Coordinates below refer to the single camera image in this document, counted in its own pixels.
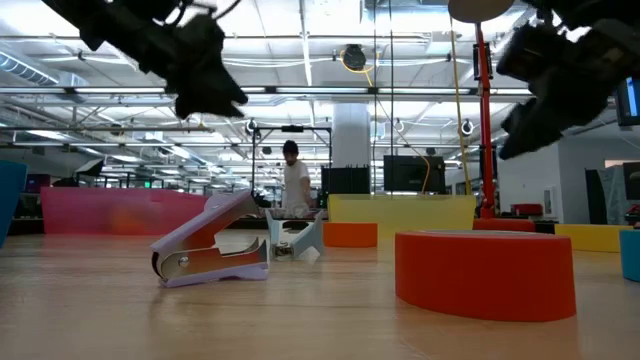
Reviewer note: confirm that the red box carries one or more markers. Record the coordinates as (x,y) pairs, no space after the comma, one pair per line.
(527,210)

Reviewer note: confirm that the red tape roll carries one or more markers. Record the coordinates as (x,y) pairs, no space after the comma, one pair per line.
(485,275)

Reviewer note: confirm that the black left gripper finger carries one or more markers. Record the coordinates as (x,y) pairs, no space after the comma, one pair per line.
(205,105)
(222,87)

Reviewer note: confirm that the grey-blue staple remover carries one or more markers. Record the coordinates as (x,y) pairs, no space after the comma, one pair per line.
(307,240)

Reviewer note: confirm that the black monitor back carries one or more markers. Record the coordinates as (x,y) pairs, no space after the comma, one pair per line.
(410,175)

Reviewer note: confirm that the person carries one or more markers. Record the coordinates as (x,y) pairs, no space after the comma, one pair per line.
(296,182)

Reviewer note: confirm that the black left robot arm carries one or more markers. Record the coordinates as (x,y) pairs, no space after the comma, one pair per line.
(100,20)

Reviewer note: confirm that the yellow plastic bin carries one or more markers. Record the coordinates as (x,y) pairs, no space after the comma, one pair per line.
(400,212)

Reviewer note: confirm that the purple staple remover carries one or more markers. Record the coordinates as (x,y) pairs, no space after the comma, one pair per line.
(210,277)

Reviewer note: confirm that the black frame rig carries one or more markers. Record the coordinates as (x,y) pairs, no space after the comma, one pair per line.
(292,128)

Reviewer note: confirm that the red desk lamp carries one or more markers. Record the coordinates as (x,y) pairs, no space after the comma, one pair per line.
(484,125)

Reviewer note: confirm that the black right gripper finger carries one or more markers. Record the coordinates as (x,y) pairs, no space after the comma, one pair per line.
(550,127)
(520,130)

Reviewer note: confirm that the computer monitor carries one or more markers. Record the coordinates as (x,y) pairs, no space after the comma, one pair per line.
(630,102)

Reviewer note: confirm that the pink plastic bin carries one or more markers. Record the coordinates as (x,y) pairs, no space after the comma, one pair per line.
(90,212)

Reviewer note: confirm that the orange tape roll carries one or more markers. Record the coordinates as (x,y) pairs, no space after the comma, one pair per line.
(350,235)

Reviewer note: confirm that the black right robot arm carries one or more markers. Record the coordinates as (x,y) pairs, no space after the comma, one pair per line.
(590,10)

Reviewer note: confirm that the black equipment box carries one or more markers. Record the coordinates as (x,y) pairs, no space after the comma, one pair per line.
(345,180)

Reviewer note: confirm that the blue plastic bin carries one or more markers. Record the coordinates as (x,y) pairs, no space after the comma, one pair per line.
(10,200)

